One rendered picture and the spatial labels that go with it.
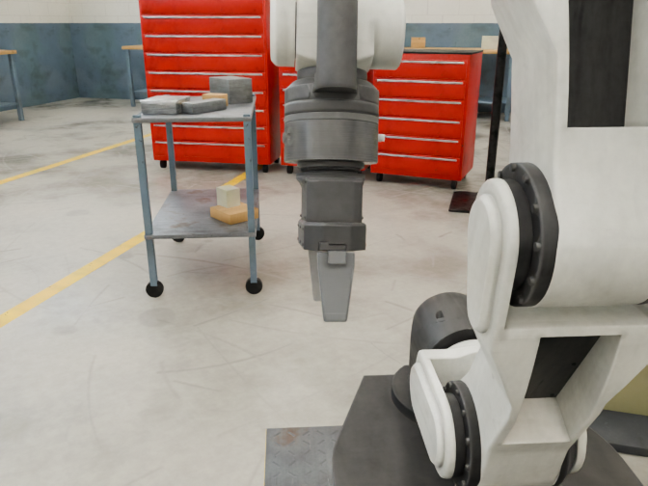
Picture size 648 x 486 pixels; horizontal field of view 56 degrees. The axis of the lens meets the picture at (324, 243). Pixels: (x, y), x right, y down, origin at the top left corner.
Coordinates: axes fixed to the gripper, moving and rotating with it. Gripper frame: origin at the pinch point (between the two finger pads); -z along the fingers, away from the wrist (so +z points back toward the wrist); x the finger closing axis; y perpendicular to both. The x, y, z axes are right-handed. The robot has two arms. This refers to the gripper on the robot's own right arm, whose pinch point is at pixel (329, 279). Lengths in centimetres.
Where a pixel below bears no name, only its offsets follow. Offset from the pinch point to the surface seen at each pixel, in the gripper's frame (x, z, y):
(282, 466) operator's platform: -57, -44, -2
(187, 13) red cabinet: -441, 153, -68
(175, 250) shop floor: -289, -22, -56
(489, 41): -710, 213, 279
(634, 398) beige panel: -120, -54, 111
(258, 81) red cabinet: -440, 102, -11
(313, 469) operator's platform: -55, -44, 4
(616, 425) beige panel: -116, -61, 103
